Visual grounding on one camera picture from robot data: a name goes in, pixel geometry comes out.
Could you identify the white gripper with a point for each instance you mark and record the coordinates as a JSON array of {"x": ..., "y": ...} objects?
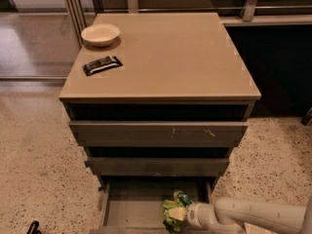
[{"x": 193, "y": 213}]

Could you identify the green rice chip bag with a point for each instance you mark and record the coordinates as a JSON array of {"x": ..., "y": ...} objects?
[{"x": 180, "y": 200}]

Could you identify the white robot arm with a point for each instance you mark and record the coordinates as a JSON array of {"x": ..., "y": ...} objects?
[{"x": 229, "y": 215}]

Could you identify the grey open bottom drawer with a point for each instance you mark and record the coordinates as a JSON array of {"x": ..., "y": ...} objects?
[{"x": 134, "y": 205}]

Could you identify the grey middle drawer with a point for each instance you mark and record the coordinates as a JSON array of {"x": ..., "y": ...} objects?
[{"x": 104, "y": 166}]

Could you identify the grey top drawer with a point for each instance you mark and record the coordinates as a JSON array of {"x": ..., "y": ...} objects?
[{"x": 158, "y": 134}]

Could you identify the grey drawer cabinet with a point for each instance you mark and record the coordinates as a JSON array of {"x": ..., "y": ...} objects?
[{"x": 176, "y": 68}]

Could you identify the black object on floor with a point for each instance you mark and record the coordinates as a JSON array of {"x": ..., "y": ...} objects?
[{"x": 34, "y": 228}]

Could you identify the dark object at right edge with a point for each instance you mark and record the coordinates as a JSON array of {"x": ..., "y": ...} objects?
[{"x": 307, "y": 117}]

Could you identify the black snack bar wrapper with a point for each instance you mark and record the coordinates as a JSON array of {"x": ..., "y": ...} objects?
[{"x": 100, "y": 65}]

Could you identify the white ceramic bowl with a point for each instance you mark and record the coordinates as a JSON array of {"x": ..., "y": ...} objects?
[{"x": 100, "y": 35}]

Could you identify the metal shelf frame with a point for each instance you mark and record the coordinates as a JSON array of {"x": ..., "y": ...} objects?
[{"x": 234, "y": 13}]

